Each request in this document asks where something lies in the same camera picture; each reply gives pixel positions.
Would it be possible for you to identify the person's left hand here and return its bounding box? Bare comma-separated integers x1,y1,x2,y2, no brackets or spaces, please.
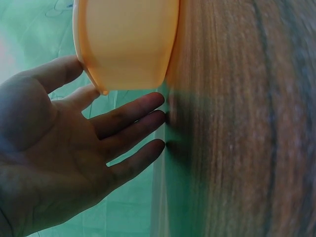
0,55,166,237

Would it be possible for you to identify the orange plastic bowl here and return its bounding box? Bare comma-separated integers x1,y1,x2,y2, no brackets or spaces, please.
72,0,186,96

